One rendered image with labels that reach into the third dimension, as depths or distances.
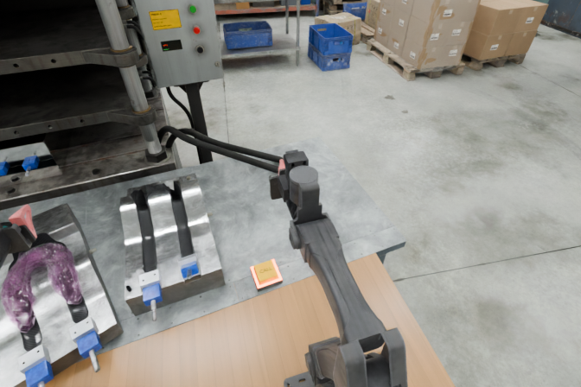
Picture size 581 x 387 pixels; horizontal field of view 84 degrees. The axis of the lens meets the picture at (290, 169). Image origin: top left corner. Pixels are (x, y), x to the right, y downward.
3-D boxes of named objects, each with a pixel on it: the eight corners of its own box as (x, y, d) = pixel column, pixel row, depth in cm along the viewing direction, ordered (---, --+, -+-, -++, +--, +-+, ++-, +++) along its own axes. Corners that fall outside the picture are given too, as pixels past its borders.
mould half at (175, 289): (225, 285, 98) (219, 258, 90) (135, 316, 91) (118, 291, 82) (198, 183, 134) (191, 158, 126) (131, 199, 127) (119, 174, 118)
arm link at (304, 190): (277, 169, 63) (294, 211, 54) (317, 161, 65) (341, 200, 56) (278, 211, 71) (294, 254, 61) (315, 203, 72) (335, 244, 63)
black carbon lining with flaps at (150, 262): (198, 262, 97) (192, 243, 91) (141, 280, 92) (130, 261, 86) (182, 189, 121) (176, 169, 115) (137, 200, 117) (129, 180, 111)
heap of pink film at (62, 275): (90, 297, 89) (79, 282, 84) (14, 339, 80) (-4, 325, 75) (69, 239, 105) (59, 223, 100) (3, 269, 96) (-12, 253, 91)
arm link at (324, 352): (306, 343, 75) (348, 372, 45) (333, 334, 77) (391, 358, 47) (313, 372, 73) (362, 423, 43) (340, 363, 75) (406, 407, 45)
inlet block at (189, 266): (201, 282, 82) (195, 263, 82) (182, 290, 80) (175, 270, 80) (201, 269, 94) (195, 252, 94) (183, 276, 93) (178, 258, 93)
